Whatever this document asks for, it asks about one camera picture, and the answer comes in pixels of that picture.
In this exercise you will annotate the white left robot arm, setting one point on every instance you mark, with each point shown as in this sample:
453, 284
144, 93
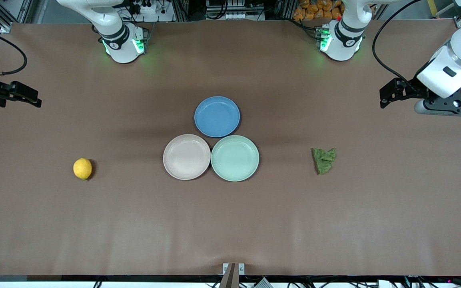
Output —
344, 40

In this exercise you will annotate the metal mount bracket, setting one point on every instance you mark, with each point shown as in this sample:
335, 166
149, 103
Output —
230, 276

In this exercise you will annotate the green plate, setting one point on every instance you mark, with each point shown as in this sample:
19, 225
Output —
235, 158

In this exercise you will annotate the aluminium frame profile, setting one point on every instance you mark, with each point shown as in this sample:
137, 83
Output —
458, 22
14, 16

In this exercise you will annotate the yellow lemon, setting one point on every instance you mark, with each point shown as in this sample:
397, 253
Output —
82, 168

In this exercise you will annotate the pile of orange fruits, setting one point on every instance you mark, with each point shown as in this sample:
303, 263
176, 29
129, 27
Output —
314, 10

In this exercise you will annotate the white power strip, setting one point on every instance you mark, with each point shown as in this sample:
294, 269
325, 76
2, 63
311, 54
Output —
148, 8

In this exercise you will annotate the blue plate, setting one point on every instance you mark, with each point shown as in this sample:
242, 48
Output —
217, 116

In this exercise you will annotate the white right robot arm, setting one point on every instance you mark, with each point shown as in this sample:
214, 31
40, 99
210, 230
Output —
119, 38

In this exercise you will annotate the green lettuce leaf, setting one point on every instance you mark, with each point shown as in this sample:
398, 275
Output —
324, 160

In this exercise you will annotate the grey power adapter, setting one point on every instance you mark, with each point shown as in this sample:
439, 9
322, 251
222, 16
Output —
263, 283

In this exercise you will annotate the pink plate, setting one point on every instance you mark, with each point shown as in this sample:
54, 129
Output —
186, 156

